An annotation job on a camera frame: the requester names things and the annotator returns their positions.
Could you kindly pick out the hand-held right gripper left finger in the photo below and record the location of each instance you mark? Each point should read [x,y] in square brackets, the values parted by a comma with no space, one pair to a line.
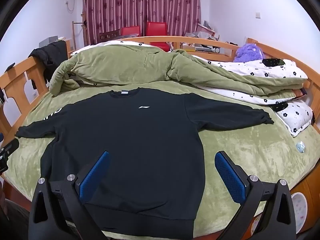
[95,177]

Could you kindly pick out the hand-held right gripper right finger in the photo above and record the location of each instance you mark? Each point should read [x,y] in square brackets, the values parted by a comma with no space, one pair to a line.
[231,177]

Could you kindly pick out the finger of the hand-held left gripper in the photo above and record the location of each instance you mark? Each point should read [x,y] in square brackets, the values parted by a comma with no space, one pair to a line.
[10,148]

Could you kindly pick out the black sweatshirt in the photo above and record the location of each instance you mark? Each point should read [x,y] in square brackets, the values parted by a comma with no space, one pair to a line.
[137,142]

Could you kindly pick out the green bed sheet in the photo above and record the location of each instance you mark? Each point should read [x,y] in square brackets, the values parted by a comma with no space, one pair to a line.
[237,140]

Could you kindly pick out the person's dark clothing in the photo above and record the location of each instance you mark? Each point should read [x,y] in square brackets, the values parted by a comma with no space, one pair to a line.
[12,217]

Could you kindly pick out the white patterned round stool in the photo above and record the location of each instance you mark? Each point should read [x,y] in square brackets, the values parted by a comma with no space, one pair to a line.
[298,205]

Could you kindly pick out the small light blue object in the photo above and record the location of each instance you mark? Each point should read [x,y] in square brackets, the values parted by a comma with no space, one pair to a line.
[300,147]

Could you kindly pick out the black flat object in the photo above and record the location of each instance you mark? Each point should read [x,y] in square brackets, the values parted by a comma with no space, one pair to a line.
[280,106]
[273,62]

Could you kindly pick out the white floral pillow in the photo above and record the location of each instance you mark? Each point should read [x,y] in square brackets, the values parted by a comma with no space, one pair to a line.
[297,120]

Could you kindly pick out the black jacket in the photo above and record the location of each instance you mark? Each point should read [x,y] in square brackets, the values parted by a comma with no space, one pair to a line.
[50,52]

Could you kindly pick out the green quilt with floral lining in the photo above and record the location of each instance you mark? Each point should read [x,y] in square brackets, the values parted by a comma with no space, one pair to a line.
[112,65]

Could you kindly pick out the grey box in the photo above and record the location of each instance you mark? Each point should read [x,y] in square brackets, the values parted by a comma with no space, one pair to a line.
[50,40]

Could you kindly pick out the purple plush toy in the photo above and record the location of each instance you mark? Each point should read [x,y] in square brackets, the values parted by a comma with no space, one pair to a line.
[246,52]

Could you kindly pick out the wooden coat rack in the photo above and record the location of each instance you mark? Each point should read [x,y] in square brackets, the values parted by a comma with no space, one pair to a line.
[74,33]

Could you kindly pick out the pile of boxes and papers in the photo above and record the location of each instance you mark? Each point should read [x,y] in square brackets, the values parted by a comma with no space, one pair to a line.
[202,38]

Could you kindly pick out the dark wooden chair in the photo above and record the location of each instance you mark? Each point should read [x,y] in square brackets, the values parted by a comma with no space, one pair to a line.
[110,34]

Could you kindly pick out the red chair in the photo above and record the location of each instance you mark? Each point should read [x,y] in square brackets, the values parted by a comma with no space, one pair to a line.
[156,28]
[130,30]

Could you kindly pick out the maroon striped curtain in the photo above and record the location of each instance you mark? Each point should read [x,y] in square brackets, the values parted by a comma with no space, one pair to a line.
[125,5]

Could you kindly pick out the wooden bed frame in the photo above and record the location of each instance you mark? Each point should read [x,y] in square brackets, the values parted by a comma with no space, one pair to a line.
[20,70]

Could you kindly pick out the white wall switch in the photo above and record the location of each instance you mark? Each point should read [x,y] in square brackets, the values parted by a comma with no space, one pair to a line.
[257,15]

